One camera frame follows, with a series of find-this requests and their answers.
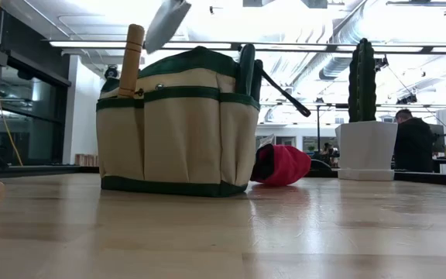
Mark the red gardening glove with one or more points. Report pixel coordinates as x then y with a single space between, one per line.
289 164

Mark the green cactus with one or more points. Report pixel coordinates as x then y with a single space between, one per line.
362 85

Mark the white hexagonal plant pot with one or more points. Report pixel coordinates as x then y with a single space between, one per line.
366 147

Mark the person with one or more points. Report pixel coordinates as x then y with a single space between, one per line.
414 143

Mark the silver ventilation duct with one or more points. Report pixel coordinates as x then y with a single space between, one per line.
343 35

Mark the long ceiling light strip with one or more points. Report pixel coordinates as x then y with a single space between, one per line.
91 44

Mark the black aluminium table frame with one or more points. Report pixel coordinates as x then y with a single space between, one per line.
432 179

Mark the beige green canvas gardening bag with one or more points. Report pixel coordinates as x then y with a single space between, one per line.
180 143

